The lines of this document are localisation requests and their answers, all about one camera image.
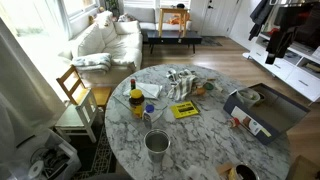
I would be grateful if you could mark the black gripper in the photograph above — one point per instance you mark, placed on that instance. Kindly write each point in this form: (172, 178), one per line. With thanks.
(283, 38)

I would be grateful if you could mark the juice pouch with green cap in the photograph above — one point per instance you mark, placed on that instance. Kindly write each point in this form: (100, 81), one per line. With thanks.
(255, 96)
(246, 95)

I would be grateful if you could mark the silver metal cup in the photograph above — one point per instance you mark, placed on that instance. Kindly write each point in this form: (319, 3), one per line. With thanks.
(156, 150)

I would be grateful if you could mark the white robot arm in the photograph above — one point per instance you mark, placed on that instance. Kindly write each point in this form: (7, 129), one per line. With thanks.
(293, 2)

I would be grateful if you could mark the dark blue cardboard box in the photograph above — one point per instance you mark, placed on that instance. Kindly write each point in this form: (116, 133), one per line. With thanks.
(283, 113)

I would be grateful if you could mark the brown cardboard box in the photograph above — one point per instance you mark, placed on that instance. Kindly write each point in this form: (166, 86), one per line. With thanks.
(305, 170)

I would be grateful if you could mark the white TV cabinet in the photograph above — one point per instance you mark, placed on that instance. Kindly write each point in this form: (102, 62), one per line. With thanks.
(300, 80)

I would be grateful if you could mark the dark hanging jacket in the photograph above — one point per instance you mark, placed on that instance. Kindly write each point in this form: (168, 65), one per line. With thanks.
(261, 16)

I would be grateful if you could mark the clear plastic deli container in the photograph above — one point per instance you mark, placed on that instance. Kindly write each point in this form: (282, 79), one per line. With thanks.
(246, 101)

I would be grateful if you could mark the small wooden block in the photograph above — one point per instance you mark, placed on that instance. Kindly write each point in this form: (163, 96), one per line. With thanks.
(211, 79)
(218, 88)

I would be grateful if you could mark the small dark door mat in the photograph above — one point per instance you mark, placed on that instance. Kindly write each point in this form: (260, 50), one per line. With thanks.
(210, 41)

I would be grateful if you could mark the white door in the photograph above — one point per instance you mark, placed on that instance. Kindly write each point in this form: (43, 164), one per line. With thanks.
(218, 16)

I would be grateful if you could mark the round green lid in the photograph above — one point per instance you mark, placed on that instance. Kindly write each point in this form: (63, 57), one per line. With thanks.
(209, 86)

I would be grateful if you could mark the striped dish towel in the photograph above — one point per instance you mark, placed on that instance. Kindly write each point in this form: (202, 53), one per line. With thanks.
(181, 85)

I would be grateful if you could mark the black coffee table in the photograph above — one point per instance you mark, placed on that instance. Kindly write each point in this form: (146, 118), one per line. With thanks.
(173, 36)

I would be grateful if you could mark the yellow black booklet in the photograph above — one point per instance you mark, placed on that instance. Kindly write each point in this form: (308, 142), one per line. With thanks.
(185, 110)

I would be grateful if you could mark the orange plush toy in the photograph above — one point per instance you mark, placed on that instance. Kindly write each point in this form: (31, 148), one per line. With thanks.
(175, 20)

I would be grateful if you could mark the wooden stool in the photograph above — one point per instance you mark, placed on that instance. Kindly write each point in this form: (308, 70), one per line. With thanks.
(173, 10)

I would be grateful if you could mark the yellow printed tin can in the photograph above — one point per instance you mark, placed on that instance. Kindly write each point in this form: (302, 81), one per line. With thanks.
(245, 173)

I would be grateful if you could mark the clear glass tray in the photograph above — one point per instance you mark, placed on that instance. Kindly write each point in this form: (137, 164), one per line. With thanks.
(160, 107)

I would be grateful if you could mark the white folded napkin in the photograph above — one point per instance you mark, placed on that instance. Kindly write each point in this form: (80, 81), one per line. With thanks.
(148, 90)

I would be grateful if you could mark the small bottle with blue cap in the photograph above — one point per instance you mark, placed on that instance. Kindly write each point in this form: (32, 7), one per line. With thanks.
(149, 117)

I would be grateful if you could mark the sauce bottle with red cap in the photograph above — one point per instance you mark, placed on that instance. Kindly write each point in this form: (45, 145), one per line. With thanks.
(133, 84)

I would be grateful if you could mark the brown jar with yellow lid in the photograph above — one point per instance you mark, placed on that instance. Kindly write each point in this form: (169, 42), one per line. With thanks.
(136, 103)

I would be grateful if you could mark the white sectional sofa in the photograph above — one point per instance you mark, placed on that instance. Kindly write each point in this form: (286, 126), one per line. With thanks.
(123, 46)

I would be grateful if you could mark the floral patterned cushion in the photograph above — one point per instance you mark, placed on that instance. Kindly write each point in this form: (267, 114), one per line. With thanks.
(104, 18)
(126, 17)

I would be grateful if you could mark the potted green plant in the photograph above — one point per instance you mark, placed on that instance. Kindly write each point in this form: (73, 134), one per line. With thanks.
(112, 6)

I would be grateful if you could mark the wooden chair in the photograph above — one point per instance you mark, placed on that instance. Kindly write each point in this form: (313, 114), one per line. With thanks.
(96, 95)
(75, 120)

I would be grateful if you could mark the grey white throw blanket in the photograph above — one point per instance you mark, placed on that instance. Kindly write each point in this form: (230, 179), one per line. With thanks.
(91, 62)

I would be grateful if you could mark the patterned floor rug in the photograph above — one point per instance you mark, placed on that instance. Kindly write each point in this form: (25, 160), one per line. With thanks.
(100, 156)

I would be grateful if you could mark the white framed window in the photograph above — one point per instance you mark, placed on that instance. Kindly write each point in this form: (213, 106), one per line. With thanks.
(78, 6)

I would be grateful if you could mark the clear plastic storage bin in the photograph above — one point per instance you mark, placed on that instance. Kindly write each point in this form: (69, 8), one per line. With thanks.
(50, 160)

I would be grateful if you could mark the white sheer curtain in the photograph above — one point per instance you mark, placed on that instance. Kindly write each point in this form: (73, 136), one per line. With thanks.
(23, 100)

